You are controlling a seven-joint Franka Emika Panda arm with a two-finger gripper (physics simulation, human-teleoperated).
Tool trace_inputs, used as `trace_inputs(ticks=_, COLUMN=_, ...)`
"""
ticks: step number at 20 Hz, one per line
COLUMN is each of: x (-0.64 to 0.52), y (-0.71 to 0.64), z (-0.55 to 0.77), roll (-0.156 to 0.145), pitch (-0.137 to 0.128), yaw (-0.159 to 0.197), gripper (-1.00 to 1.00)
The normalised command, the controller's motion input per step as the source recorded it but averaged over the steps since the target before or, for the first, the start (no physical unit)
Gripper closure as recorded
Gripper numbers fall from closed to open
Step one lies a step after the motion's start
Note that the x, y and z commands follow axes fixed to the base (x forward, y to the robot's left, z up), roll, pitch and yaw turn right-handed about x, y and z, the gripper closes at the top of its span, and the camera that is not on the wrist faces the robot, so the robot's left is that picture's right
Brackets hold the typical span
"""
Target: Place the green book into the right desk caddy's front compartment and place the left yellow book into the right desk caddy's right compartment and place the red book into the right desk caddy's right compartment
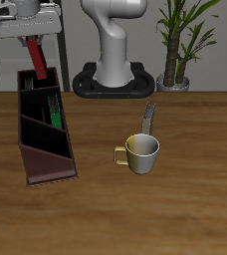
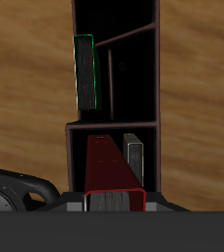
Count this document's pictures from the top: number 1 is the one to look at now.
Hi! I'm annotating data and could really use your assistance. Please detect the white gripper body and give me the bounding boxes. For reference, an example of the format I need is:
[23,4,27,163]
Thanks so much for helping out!
[0,3,63,39]

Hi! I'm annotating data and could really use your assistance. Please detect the red book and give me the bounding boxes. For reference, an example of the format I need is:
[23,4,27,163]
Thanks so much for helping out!
[25,35,49,81]

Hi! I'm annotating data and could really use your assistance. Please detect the green book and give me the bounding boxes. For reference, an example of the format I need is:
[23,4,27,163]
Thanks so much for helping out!
[47,95,64,130]

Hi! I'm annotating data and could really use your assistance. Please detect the dark brown desk caddy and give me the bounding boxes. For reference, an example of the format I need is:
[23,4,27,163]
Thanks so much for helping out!
[17,67,80,187]

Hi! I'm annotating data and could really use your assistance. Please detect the green pot plant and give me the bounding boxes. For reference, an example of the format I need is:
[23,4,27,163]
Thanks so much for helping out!
[154,0,221,94]

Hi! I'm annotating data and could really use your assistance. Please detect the yellow and white mug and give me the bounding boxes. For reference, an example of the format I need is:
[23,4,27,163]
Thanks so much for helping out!
[113,132,161,175]

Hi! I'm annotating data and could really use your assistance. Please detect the dark vertical post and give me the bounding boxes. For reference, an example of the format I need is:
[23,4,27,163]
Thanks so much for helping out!
[53,0,71,93]

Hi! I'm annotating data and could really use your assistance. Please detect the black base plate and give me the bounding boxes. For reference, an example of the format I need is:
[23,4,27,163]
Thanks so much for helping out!
[72,61,156,100]

